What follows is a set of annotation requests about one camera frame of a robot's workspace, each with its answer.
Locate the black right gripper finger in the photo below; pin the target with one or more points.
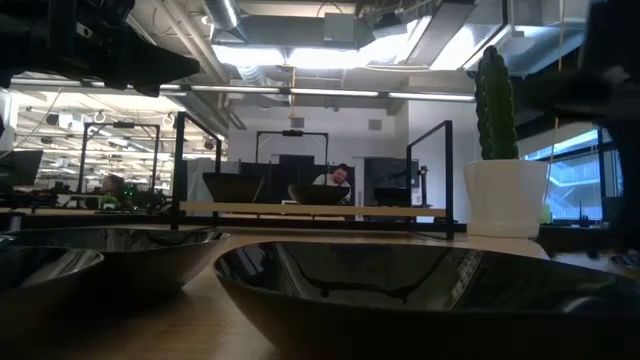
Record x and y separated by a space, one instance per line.
627 185

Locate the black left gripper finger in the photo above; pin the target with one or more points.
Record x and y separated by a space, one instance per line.
150 52
150 77

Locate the black glossy round plate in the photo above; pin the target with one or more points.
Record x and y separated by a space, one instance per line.
319 189
320 200

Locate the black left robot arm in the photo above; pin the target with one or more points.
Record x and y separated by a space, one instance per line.
30 6

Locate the black tapered tub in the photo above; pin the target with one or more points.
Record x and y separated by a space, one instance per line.
612 210

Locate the small yellow-green object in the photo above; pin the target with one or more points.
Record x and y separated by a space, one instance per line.
545 214

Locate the green cactus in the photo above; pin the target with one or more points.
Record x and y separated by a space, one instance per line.
495 110

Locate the white faceted plant pot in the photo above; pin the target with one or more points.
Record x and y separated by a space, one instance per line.
505 195

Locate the black computer monitor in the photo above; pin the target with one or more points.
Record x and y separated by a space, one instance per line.
385 172
20 167

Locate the long ceiling light bar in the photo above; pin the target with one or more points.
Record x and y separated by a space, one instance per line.
430 95

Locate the grey ceiling box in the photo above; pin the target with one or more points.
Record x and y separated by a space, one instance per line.
340 27

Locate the wooden shelf board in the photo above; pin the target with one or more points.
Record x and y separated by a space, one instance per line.
350 210

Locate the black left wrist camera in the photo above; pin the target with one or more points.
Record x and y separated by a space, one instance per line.
115 11

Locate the black background gantry frame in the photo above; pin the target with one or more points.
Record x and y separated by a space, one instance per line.
292 133
122 125

